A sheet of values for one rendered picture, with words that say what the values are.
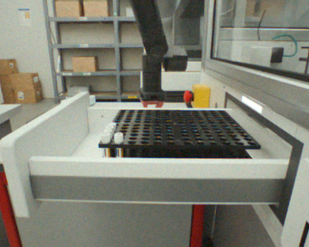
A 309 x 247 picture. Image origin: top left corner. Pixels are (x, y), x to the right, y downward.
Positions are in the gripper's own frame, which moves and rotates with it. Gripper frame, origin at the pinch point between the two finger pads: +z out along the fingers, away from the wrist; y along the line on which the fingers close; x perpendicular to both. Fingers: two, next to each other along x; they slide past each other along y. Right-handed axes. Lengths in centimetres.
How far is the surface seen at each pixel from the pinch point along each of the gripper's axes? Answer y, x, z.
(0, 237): 28, 70, 66
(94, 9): 363, 33, -79
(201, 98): -2.6, -14.9, -6.6
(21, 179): -39.1, 23.1, -7.5
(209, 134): -34.7, -2.5, -9.3
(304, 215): -50, -5, -7
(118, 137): -35.9, 11.2, -10.4
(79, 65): 367, 68, 17
